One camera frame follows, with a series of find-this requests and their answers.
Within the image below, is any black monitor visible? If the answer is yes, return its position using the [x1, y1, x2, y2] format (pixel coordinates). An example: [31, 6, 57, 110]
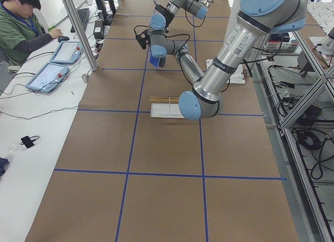
[95, 0, 116, 26]

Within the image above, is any aluminium frame post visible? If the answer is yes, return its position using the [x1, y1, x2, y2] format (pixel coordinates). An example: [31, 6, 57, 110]
[62, 0, 98, 71]

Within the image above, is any small black device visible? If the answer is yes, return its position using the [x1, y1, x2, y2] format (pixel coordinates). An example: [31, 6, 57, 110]
[20, 136, 41, 149]

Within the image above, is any wooden rack bar left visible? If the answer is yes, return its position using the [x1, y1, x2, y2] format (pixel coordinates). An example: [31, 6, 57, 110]
[149, 96, 179, 101]

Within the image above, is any black computer mouse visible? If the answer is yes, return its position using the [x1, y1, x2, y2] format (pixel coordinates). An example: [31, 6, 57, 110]
[57, 36, 69, 43]

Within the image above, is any grey blue towel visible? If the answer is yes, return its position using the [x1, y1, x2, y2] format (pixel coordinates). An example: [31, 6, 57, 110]
[149, 45, 167, 68]

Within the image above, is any wooden rack bar right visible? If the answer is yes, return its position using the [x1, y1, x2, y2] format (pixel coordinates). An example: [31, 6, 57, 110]
[149, 98, 178, 104]

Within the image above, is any near teach pendant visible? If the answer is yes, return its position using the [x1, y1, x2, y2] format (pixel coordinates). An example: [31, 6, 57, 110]
[25, 62, 69, 93]

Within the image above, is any black keyboard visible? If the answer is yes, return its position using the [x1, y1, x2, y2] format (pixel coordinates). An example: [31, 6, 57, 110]
[77, 8, 90, 31]

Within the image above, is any wooden rack bar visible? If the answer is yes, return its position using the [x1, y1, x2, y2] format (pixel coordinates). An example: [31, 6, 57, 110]
[149, 98, 178, 104]
[149, 96, 179, 101]

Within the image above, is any far teach pendant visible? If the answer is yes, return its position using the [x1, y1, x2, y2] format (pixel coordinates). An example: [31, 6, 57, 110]
[50, 41, 82, 65]

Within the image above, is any white towel rack base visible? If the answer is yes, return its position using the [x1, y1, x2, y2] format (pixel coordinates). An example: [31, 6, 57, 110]
[150, 103, 184, 118]

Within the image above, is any black power adapter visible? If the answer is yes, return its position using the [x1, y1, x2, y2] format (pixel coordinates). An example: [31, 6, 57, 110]
[93, 20, 105, 40]

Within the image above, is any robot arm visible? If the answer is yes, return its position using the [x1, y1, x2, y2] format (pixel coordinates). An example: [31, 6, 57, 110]
[147, 0, 308, 120]
[155, 0, 214, 30]

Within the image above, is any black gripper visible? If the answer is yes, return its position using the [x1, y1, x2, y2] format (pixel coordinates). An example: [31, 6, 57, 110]
[155, 4, 174, 31]

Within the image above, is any teach pendant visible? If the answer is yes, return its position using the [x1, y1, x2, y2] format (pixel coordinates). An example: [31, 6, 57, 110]
[25, 62, 69, 93]
[50, 41, 82, 65]

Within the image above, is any seated person green shirt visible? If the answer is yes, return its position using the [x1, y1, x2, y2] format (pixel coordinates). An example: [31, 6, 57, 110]
[1, 0, 63, 66]

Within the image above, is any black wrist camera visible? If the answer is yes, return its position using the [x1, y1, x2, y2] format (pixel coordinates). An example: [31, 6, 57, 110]
[135, 29, 150, 50]

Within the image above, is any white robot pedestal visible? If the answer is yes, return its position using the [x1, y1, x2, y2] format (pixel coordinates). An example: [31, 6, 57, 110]
[201, 0, 250, 87]

